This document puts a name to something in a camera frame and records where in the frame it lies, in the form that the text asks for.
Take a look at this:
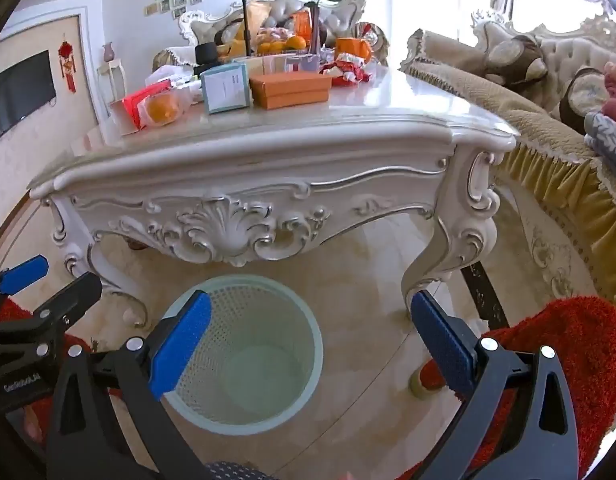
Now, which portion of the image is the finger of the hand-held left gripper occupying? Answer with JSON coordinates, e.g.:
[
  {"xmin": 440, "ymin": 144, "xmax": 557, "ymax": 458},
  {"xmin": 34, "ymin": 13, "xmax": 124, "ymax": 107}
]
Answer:
[
  {"xmin": 0, "ymin": 272, "xmax": 104, "ymax": 361},
  {"xmin": 0, "ymin": 255, "xmax": 50, "ymax": 307}
]

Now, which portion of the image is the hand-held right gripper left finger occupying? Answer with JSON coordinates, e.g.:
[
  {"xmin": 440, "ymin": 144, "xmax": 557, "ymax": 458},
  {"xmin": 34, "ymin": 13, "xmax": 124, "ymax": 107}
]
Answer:
[{"xmin": 47, "ymin": 290, "xmax": 214, "ymax": 480}]

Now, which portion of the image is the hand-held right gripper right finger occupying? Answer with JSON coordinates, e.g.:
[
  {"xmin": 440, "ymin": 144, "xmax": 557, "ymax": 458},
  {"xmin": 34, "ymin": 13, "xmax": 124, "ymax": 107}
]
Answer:
[{"xmin": 410, "ymin": 290, "xmax": 580, "ymax": 480}]

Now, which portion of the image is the mint plastic mesh wastebasket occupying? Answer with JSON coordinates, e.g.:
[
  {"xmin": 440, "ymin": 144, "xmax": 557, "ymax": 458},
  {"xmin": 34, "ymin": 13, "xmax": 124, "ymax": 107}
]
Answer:
[{"xmin": 160, "ymin": 275, "xmax": 325, "ymax": 436}]

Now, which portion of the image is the person's left leg red fleece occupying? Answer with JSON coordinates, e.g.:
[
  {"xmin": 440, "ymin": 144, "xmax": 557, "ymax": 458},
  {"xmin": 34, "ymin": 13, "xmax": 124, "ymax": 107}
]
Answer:
[{"xmin": 0, "ymin": 297, "xmax": 94, "ymax": 443}]

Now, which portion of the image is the person's leg red fleece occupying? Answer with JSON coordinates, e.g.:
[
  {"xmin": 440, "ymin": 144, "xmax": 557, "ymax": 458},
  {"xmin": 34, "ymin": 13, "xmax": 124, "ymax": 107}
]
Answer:
[
  {"xmin": 0, "ymin": 297, "xmax": 94, "ymax": 443},
  {"xmin": 408, "ymin": 296, "xmax": 616, "ymax": 480}
]

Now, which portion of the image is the person's right leg red fleece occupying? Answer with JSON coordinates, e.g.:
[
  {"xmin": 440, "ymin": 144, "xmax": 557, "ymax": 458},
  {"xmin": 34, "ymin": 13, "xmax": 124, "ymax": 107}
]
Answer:
[{"xmin": 408, "ymin": 296, "xmax": 616, "ymax": 480}]

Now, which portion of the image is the navy star-patterned cushion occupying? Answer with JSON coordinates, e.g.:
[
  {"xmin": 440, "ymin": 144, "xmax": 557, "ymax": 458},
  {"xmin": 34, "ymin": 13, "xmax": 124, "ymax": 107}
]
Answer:
[{"xmin": 203, "ymin": 461, "xmax": 269, "ymax": 480}]

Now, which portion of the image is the oval patterned rug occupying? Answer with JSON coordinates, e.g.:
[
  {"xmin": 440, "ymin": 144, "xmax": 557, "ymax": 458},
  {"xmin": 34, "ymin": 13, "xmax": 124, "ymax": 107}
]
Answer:
[{"xmin": 493, "ymin": 185, "xmax": 609, "ymax": 311}]

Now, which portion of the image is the red paper packet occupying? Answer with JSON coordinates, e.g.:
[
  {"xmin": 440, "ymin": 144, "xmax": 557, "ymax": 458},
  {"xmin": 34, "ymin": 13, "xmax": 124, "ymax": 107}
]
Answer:
[{"xmin": 121, "ymin": 80, "xmax": 174, "ymax": 132}]

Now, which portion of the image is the orange fruit in clear bag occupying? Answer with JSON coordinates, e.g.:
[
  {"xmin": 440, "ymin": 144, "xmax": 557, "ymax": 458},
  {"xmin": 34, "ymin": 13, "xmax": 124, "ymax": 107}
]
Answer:
[{"xmin": 138, "ymin": 91, "xmax": 184, "ymax": 128}]

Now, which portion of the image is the small white side table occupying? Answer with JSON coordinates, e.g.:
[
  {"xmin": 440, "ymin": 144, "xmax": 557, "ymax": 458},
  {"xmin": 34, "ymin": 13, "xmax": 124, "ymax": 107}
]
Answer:
[{"xmin": 97, "ymin": 59, "xmax": 126, "ymax": 106}]

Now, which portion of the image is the ornate white carved table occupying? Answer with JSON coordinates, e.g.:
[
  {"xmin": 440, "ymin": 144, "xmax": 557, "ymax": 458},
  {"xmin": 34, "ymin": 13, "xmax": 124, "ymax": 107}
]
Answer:
[{"xmin": 28, "ymin": 65, "xmax": 519, "ymax": 331}]

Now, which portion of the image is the ornate sofa with beige cover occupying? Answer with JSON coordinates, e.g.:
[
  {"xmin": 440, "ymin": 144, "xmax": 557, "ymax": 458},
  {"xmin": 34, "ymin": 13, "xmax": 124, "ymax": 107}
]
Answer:
[{"xmin": 400, "ymin": 7, "xmax": 616, "ymax": 306}]

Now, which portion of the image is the white plastic bag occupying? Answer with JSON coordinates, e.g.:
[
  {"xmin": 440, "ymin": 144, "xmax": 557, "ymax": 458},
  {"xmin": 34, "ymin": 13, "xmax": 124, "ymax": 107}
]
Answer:
[{"xmin": 145, "ymin": 62, "xmax": 204, "ymax": 92}]

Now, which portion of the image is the white box with teal edge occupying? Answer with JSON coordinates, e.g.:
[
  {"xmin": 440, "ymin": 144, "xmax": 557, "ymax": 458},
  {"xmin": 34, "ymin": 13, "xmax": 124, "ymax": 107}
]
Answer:
[{"xmin": 200, "ymin": 62, "xmax": 252, "ymax": 114}]

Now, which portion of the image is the grey leaf-patterned cloth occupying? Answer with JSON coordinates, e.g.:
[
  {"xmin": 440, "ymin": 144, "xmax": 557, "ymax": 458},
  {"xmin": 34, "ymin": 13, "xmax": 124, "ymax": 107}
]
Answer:
[{"xmin": 583, "ymin": 112, "xmax": 616, "ymax": 186}]

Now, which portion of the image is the orange cardboard box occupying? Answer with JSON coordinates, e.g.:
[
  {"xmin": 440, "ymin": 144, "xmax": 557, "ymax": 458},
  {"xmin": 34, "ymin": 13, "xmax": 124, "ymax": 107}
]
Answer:
[{"xmin": 248, "ymin": 71, "xmax": 333, "ymax": 110}]

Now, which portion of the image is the black round container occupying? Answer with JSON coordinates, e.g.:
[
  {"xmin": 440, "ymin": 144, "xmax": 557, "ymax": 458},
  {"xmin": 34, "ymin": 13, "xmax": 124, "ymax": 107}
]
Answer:
[{"xmin": 194, "ymin": 43, "xmax": 221, "ymax": 76}]

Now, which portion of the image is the brown patterned cushion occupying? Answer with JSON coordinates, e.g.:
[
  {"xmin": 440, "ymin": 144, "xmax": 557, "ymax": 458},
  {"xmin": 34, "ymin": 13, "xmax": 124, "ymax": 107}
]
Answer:
[
  {"xmin": 558, "ymin": 67, "xmax": 614, "ymax": 133},
  {"xmin": 480, "ymin": 35, "xmax": 549, "ymax": 93}
]

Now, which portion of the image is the red and white wrapper pile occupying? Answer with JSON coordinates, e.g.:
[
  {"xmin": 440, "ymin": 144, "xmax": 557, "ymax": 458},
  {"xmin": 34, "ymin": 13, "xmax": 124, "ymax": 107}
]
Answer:
[{"xmin": 320, "ymin": 52, "xmax": 376, "ymax": 86}]

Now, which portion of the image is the white and pink box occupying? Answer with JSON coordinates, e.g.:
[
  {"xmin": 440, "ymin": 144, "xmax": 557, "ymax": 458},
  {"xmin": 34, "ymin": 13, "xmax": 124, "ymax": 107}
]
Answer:
[{"xmin": 260, "ymin": 52, "xmax": 321, "ymax": 76}]

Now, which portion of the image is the orange gift box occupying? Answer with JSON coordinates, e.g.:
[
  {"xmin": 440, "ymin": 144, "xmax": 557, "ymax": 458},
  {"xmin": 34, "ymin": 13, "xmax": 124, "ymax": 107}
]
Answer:
[{"xmin": 334, "ymin": 37, "xmax": 374, "ymax": 63}]

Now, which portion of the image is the plate of oranges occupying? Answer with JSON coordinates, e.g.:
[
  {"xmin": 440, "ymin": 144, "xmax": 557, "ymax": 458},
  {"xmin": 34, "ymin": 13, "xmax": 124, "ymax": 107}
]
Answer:
[{"xmin": 255, "ymin": 27, "xmax": 309, "ymax": 56}]

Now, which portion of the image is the black tripod stand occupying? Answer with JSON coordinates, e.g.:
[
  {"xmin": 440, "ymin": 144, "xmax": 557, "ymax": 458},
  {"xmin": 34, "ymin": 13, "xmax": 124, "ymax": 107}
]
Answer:
[{"xmin": 228, "ymin": 0, "xmax": 254, "ymax": 58}]

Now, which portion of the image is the slender dark vase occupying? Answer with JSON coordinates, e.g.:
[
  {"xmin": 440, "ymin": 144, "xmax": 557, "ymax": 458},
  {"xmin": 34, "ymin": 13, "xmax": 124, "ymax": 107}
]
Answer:
[{"xmin": 308, "ymin": 5, "xmax": 323, "ymax": 56}]

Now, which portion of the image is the orange paper bag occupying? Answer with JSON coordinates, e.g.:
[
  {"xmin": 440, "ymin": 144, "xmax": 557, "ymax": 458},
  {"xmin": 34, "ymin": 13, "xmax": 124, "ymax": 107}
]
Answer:
[{"xmin": 290, "ymin": 10, "xmax": 314, "ymax": 38}]

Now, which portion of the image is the black wall television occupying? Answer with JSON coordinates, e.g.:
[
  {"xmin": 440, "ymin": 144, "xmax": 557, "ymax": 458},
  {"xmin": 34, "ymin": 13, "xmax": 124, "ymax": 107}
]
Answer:
[{"xmin": 0, "ymin": 50, "xmax": 57, "ymax": 148}]

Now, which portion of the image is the red knot wall ornament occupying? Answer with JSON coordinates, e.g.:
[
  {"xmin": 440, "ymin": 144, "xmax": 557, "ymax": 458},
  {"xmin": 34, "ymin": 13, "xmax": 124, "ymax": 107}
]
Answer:
[{"xmin": 58, "ymin": 40, "xmax": 78, "ymax": 93}]

